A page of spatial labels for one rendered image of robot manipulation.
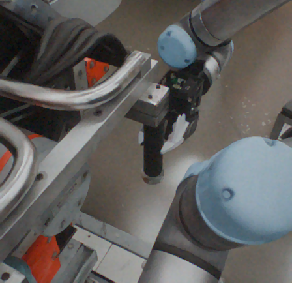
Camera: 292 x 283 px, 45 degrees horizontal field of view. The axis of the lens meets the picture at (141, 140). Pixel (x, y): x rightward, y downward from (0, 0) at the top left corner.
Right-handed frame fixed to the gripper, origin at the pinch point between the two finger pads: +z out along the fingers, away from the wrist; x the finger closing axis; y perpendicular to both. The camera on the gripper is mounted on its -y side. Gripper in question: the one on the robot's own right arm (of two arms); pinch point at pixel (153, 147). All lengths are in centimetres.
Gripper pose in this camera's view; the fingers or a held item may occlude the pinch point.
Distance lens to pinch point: 62.9
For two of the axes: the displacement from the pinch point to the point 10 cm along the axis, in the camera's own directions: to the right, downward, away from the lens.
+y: 0.0, -7.1, -7.1
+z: -4.6, 6.3, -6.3
